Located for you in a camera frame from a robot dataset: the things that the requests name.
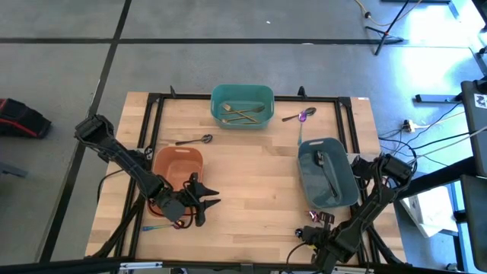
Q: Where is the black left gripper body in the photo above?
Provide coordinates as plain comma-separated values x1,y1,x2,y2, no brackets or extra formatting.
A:
156,172,208,228

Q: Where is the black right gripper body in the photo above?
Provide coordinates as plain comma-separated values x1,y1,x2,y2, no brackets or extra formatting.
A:
299,224,345,263

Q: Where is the iridescent blue-green utensil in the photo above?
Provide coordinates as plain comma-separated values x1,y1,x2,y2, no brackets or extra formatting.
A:
142,224,177,232

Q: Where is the black spoon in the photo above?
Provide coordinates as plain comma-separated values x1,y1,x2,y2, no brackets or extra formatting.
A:
175,133,214,147

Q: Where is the gold fork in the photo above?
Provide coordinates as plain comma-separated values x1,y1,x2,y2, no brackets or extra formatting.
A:
222,102,260,124

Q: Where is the iridescent purple spoon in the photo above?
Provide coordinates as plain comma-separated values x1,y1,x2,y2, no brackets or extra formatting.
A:
297,111,308,146

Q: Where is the blue-grey plastic bin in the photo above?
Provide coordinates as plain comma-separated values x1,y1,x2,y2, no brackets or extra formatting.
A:
297,137,361,209

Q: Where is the salmon orange plastic bin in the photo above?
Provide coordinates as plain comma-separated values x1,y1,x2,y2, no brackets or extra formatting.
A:
146,146,205,220

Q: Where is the white box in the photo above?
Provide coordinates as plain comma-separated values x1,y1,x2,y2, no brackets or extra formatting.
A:
399,185,460,239

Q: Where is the green plastic bin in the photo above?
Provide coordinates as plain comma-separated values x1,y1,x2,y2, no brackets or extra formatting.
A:
210,84,275,130

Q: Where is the black stand foot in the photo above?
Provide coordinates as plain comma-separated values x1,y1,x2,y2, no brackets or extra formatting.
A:
414,93,463,105

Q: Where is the black bag with red trim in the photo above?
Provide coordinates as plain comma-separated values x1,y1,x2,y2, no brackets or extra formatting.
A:
0,97,53,139

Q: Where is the black tripod stand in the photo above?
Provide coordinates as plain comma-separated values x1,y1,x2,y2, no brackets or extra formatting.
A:
364,0,406,57

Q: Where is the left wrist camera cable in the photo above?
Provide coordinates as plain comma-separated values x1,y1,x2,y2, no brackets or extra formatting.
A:
147,205,199,231

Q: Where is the black table frame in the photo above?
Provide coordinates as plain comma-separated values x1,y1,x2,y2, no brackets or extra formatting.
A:
91,85,405,274

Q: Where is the black floor cable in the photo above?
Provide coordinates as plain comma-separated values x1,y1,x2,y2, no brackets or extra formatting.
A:
378,101,463,168

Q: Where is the cream floor cable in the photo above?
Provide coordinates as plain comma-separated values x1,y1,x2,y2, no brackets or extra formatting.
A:
412,124,487,161

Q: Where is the white floor cable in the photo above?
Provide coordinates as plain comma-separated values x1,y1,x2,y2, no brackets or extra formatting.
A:
353,0,424,28

